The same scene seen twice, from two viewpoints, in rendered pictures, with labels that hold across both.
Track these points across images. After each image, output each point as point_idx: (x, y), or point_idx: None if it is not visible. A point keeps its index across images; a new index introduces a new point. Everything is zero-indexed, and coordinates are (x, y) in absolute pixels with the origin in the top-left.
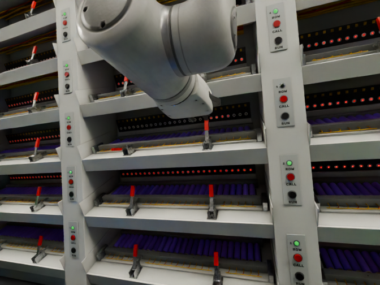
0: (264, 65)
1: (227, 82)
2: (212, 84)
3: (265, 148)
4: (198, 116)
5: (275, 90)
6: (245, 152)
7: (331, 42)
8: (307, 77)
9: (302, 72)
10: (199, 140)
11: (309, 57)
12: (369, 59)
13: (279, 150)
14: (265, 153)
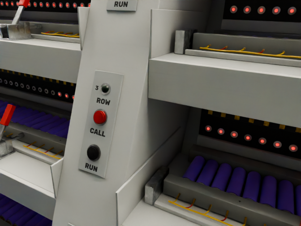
0: (90, 36)
1: (34, 51)
2: (15, 46)
3: (53, 198)
4: (51, 88)
5: (93, 93)
6: (27, 190)
7: (290, 12)
8: (158, 86)
9: (150, 72)
10: (10, 133)
11: (202, 38)
12: (286, 87)
13: (70, 213)
14: (54, 206)
